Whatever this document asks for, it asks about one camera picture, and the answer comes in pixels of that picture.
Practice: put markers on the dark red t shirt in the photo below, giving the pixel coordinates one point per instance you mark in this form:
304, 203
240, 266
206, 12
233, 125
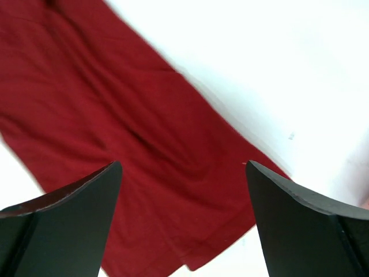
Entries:
79, 89

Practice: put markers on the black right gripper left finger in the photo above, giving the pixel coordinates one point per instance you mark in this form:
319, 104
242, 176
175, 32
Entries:
64, 232

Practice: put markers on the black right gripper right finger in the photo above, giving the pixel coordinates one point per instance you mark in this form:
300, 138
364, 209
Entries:
304, 233

